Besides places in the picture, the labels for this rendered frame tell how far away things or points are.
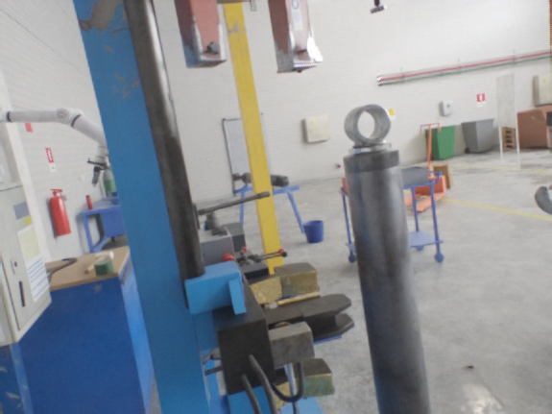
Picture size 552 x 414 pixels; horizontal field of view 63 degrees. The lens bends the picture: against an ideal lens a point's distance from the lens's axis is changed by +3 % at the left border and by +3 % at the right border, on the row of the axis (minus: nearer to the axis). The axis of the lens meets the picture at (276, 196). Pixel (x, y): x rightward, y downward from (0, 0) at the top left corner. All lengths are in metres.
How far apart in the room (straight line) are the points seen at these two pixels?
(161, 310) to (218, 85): 11.07
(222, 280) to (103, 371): 1.68
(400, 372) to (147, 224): 1.12
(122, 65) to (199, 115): 10.82
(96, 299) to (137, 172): 1.44
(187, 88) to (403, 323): 11.05
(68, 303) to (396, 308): 1.88
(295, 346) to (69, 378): 1.89
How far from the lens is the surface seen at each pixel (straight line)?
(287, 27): 1.71
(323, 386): 2.12
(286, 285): 1.91
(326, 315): 1.51
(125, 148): 1.53
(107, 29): 1.58
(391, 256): 1.73
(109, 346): 2.94
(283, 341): 1.39
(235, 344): 1.34
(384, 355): 1.89
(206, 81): 12.45
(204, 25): 1.52
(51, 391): 3.10
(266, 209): 4.22
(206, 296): 1.45
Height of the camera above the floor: 1.61
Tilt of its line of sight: 8 degrees down
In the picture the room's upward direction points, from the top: 9 degrees counter-clockwise
